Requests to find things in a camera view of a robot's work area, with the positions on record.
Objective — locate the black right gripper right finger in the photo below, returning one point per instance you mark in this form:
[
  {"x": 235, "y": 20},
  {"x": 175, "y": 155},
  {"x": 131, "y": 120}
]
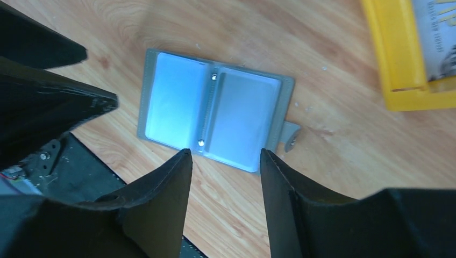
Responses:
[{"x": 306, "y": 219}]

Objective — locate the yellow plastic bin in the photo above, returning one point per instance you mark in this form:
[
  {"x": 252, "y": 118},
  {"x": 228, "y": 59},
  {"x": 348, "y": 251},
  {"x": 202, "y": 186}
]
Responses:
[{"x": 400, "y": 60}]

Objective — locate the white VIP card in bin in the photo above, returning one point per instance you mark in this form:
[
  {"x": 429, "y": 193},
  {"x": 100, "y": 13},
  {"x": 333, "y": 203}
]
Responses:
[{"x": 435, "y": 22}]

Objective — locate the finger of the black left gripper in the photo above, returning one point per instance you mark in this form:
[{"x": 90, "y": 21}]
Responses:
[
  {"x": 38, "y": 106},
  {"x": 30, "y": 43}
]

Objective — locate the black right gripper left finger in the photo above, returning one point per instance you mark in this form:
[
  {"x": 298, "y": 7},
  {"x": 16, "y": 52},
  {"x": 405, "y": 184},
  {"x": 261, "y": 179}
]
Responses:
[{"x": 142, "y": 219}]

